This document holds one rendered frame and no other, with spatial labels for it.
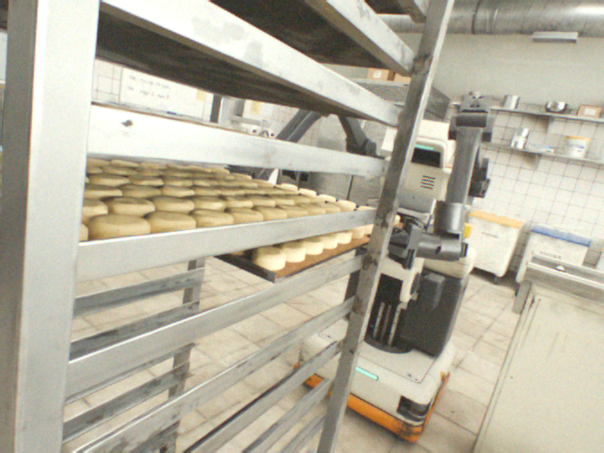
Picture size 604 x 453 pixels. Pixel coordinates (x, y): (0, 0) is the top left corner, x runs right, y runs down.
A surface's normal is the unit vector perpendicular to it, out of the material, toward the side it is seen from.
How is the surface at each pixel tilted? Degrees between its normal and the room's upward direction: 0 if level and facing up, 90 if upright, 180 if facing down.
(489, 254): 94
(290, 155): 90
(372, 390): 90
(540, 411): 90
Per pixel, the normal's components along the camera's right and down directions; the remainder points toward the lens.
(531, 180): -0.58, 0.07
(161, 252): 0.83, 0.29
